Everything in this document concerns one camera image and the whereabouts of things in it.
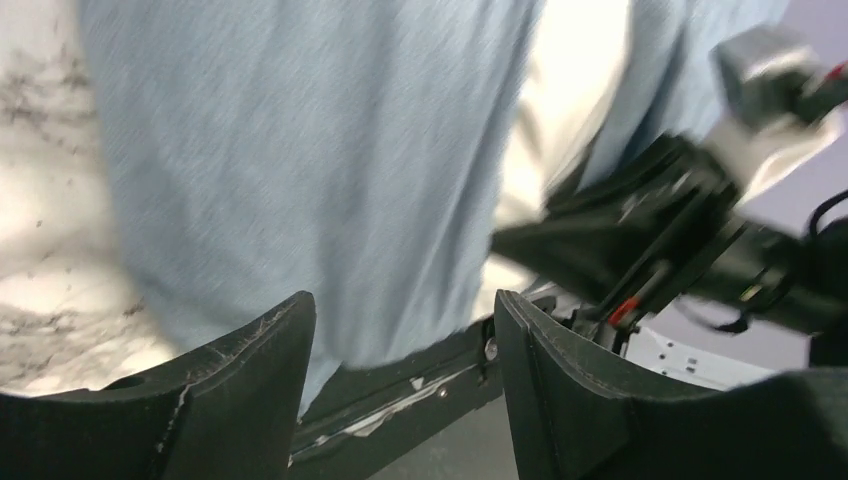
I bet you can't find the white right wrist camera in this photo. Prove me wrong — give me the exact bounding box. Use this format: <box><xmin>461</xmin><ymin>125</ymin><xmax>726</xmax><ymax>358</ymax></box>
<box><xmin>704</xmin><ymin>25</ymin><xmax>844</xmax><ymax>207</ymax></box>

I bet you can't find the white pillow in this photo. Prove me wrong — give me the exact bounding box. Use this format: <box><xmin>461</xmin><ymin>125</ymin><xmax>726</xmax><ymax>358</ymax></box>
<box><xmin>471</xmin><ymin>0</ymin><xmax>634</xmax><ymax>319</ymax></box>

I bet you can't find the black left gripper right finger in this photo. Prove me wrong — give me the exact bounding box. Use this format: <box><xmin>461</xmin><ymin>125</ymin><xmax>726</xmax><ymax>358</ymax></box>
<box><xmin>494</xmin><ymin>291</ymin><xmax>847</xmax><ymax>479</ymax></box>

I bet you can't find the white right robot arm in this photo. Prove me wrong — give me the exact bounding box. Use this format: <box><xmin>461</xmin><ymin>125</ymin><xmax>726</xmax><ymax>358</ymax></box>
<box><xmin>491</xmin><ymin>135</ymin><xmax>847</xmax><ymax>390</ymax></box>

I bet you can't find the blue pillowcase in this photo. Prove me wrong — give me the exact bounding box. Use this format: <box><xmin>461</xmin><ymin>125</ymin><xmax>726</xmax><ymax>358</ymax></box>
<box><xmin>77</xmin><ymin>1</ymin><xmax>787</xmax><ymax>410</ymax></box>

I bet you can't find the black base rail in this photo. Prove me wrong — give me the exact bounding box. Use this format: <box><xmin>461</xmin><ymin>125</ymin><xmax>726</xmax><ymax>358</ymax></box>
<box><xmin>288</xmin><ymin>318</ymin><xmax>502</xmax><ymax>480</ymax></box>

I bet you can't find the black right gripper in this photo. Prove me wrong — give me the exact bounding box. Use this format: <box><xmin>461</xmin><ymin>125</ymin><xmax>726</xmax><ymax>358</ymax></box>
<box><xmin>491</xmin><ymin>135</ymin><xmax>847</xmax><ymax>335</ymax></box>

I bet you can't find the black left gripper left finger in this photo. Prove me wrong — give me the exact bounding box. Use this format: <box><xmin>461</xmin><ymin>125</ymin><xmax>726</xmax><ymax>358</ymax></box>
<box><xmin>1</xmin><ymin>292</ymin><xmax>316</xmax><ymax>480</ymax></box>

